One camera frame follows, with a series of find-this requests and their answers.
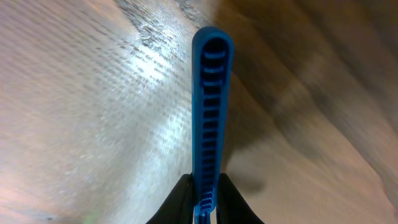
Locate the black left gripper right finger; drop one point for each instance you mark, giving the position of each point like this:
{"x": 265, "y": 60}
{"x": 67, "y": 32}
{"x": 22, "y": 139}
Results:
{"x": 231, "y": 206}

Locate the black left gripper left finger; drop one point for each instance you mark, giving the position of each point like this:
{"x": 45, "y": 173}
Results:
{"x": 178, "y": 207}

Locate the blue disposable razor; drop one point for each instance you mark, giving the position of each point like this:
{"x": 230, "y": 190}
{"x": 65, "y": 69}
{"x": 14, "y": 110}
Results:
{"x": 212, "y": 59}

